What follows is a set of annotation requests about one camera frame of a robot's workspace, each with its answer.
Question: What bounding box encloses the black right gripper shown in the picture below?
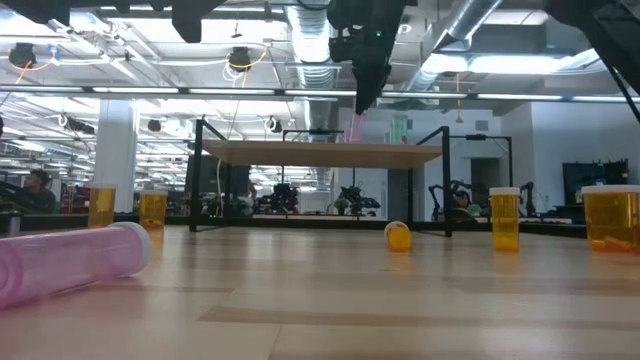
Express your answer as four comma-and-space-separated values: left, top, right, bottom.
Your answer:
327, 0, 407, 116

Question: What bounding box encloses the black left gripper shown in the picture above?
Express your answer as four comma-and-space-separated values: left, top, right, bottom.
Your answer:
171, 0, 227, 45

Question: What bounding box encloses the pink medicine bottle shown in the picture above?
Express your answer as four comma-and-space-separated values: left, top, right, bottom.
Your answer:
0, 221, 153, 310
348, 110, 370, 147

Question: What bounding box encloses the green medicine bottle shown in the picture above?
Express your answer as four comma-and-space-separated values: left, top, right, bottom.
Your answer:
393, 114, 410, 147

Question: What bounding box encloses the small orange medicine bottle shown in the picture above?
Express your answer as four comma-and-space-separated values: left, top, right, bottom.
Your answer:
87, 183, 118, 230
383, 220, 414, 253
488, 186, 522, 253

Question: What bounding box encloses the large orange medicine bottle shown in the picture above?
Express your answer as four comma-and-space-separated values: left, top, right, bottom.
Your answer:
139, 189, 169, 232
580, 184, 640, 255

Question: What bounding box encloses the wooden shelf with black legs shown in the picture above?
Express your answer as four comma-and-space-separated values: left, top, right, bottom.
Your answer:
188, 117, 454, 239

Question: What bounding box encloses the long ceiling light bar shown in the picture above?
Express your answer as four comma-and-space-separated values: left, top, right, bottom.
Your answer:
0, 83, 640, 104

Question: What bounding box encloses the white building column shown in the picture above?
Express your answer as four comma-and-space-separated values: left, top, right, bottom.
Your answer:
93, 98, 140, 217

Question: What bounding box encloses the dark background panel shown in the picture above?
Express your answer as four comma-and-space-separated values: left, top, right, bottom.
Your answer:
185, 154, 251, 214

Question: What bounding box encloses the person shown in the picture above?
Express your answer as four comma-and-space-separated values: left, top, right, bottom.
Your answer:
8, 168, 60, 216

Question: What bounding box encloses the black background monitor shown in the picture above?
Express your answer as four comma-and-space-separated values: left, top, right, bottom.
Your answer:
562, 158, 631, 207

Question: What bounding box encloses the silver ribbed air duct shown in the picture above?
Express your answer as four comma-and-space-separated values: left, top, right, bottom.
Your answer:
285, 0, 342, 132

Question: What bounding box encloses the silver smooth air duct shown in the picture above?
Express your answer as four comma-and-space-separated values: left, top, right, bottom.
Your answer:
399, 0, 504, 94

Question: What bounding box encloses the black background rig frame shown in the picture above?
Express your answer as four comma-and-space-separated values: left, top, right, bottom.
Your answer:
464, 133, 514, 201

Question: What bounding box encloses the black aluminium table frame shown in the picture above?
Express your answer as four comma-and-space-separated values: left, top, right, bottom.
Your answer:
0, 212, 589, 236

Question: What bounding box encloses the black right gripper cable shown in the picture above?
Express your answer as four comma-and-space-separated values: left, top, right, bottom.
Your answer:
594, 44, 640, 125

